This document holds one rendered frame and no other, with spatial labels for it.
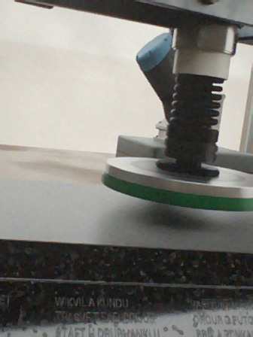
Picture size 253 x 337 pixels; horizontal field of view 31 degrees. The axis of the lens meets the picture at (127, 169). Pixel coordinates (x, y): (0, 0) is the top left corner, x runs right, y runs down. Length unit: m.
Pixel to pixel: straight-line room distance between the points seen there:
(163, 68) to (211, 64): 0.99
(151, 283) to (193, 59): 0.28
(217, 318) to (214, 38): 0.32
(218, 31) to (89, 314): 0.35
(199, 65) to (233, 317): 0.29
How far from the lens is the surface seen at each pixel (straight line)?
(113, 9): 0.59
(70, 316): 0.40
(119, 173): 0.54
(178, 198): 0.50
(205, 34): 0.57
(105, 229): 0.48
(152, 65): 1.56
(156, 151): 1.43
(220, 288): 0.45
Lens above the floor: 0.96
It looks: 8 degrees down
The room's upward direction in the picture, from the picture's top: 7 degrees clockwise
